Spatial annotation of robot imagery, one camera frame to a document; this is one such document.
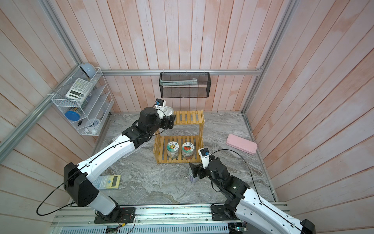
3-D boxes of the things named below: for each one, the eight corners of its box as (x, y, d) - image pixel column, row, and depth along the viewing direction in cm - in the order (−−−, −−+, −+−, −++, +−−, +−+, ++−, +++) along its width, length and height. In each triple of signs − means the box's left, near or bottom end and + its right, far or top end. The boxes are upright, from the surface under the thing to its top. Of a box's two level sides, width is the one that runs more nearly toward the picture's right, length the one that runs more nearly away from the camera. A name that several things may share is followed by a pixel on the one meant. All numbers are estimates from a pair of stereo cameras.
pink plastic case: (224, 144, 103) (224, 142, 102) (227, 134, 109) (228, 132, 107) (255, 155, 98) (256, 154, 96) (256, 144, 103) (258, 142, 102)
